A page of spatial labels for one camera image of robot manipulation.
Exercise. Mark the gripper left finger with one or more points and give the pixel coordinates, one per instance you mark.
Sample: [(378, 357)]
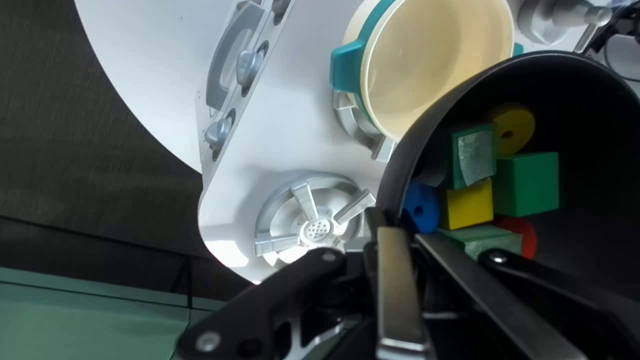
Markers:
[(280, 290)]

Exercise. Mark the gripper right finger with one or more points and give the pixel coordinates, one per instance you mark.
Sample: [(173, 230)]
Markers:
[(550, 290)]

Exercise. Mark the black bowl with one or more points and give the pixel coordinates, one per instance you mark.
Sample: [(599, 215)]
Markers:
[(590, 100)]

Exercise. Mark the grey toy burner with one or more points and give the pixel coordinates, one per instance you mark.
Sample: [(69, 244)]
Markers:
[(357, 127), (315, 225)]

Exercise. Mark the green flat block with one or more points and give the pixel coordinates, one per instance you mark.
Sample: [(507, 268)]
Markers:
[(475, 237)]

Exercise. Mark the green cube block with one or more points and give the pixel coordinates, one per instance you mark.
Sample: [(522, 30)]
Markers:
[(527, 185)]

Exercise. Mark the yellow cube block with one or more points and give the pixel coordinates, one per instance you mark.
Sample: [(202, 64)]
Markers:
[(467, 205)]

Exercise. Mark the green block with tape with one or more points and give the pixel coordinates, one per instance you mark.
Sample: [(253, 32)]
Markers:
[(472, 155)]

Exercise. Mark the white toy kitchen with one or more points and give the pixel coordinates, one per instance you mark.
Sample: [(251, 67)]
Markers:
[(300, 125)]

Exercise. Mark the grey stove knob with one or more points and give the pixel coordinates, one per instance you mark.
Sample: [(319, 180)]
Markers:
[(280, 4), (218, 132), (248, 67)]

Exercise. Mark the grey toy tap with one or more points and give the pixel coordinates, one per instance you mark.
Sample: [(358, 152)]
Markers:
[(550, 15)]

